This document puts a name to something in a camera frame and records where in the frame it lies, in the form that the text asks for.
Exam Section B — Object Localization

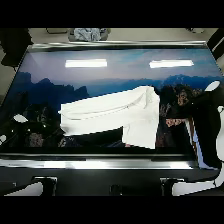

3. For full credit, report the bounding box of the white shirt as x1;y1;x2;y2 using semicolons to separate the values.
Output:
58;85;162;150

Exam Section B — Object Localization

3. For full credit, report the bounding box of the heap of clothes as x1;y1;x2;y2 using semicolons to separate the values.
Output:
68;27;110;43

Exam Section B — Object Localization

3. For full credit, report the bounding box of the silver frame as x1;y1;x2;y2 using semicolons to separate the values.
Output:
0;40;214;197

